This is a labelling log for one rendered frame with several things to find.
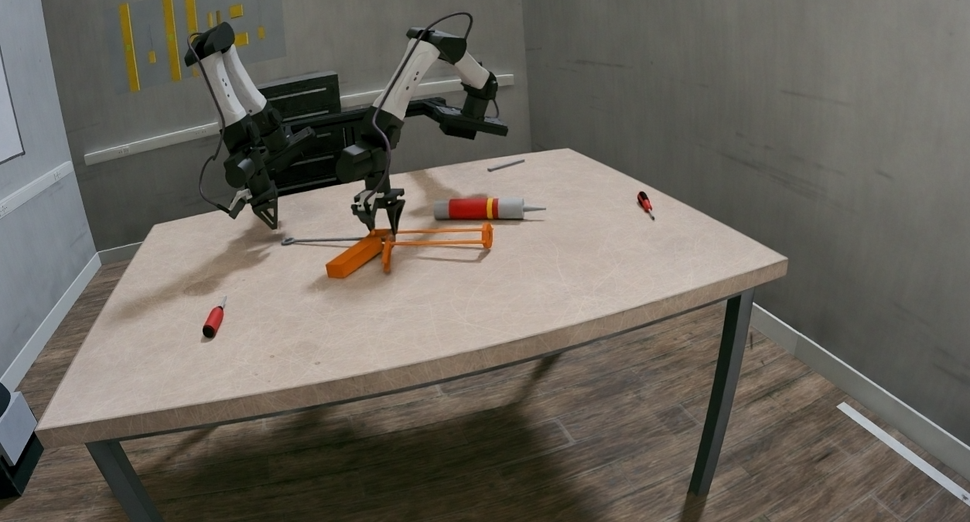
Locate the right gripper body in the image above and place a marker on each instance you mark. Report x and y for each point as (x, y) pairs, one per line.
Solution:
(259, 188)

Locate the red and white cylinder with yellow stripe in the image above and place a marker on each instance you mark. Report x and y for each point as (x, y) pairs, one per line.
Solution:
(459, 209)

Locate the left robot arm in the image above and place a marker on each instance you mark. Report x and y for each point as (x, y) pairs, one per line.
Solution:
(480, 84)

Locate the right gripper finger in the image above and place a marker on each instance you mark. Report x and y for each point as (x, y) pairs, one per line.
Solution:
(272, 204)
(271, 218)

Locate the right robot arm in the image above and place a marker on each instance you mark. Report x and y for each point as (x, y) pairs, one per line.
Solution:
(240, 106)

